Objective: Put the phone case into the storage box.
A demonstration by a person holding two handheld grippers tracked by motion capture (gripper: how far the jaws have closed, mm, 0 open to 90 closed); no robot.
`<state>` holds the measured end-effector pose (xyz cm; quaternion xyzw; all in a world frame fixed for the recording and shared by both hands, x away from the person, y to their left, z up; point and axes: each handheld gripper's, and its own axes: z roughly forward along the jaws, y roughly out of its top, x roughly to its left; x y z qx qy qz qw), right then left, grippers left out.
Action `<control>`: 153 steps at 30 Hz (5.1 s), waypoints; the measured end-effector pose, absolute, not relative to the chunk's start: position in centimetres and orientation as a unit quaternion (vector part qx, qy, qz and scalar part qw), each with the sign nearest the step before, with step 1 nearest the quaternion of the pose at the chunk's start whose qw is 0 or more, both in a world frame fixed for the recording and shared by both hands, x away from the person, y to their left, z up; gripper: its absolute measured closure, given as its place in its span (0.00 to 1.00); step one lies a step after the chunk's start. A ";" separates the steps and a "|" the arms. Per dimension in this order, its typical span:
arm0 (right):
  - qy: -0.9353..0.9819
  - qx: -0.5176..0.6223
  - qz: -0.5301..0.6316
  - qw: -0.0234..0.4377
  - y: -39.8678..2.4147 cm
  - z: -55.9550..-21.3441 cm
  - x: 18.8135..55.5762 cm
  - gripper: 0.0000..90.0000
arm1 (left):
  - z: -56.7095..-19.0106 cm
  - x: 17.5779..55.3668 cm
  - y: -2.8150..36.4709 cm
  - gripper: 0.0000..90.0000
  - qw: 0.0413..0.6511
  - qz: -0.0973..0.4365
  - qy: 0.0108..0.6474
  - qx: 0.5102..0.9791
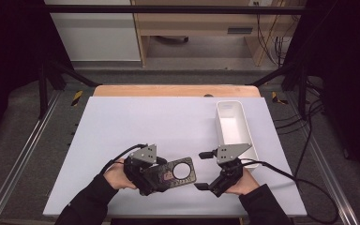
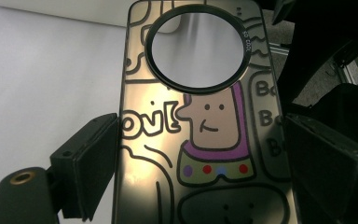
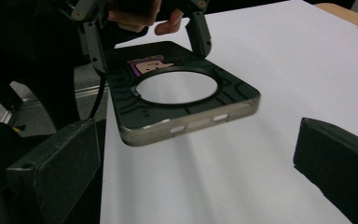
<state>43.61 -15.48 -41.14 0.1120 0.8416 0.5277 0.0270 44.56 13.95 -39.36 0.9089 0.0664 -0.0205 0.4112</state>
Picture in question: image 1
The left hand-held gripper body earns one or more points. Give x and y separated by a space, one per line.
145 153

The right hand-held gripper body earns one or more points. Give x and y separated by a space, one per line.
229 152

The white plastic bin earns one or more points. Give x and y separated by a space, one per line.
231 128

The person's right hand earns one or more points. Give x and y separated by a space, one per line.
245 184

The person's left hand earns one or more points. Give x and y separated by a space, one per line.
115 176

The white table sheet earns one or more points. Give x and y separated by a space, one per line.
168 125

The yellow black tape marker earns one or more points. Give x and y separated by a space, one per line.
77 97
275 97

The black metal stand strut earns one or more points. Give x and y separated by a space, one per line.
43 90
302 90

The black curved object under desk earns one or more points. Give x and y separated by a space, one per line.
172 39

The grey label on desk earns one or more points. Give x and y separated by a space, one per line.
240 30

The white cabinet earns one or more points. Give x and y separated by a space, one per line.
97 34

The light wooden desk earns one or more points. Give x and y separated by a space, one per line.
197 20

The black curtain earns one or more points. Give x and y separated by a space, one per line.
347 78
9 62

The aluminium floor rail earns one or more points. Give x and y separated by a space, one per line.
331 175
22 156

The black frame crossbar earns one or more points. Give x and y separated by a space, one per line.
168 9

